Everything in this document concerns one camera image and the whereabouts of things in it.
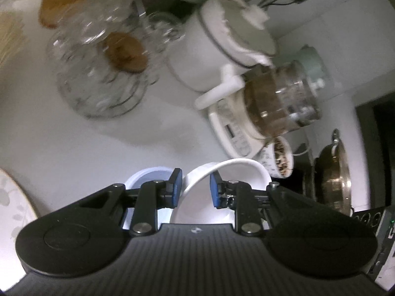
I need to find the white leaf-print plate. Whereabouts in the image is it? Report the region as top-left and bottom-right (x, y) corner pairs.
(0, 167), (41, 245)

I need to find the wire basket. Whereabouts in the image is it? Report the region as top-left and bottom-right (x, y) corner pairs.
(56, 65), (148, 119)

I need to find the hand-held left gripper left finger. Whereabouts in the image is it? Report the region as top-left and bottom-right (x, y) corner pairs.
(79, 168), (183, 237)

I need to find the plastic jar with red lid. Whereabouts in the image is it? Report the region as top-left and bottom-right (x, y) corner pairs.
(38, 0), (89, 29)

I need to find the glass kettle with white handle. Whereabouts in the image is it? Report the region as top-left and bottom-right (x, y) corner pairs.
(194, 60), (325, 140)

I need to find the white plastic cup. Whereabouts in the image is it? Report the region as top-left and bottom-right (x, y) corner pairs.
(170, 158), (273, 224)

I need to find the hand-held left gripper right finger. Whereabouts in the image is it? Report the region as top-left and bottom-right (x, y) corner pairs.
(209, 170), (311, 237)

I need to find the speckled white cup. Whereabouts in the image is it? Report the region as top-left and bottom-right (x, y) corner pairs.
(257, 136), (296, 180)

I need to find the pale green container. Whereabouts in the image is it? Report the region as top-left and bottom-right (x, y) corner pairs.
(296, 45), (328, 84)

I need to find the white lidded pot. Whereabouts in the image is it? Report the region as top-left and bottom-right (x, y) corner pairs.
(167, 0), (279, 93)

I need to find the translucent plastic cup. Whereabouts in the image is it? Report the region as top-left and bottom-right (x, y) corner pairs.
(123, 166), (175, 230)

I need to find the white kettle base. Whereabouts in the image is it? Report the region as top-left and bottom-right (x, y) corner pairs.
(207, 97), (279, 158)

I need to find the brown wooden coaster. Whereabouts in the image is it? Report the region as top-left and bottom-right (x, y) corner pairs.
(103, 32), (149, 73)

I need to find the pile of glass cups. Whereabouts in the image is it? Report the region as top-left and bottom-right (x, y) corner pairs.
(46, 0), (186, 118)

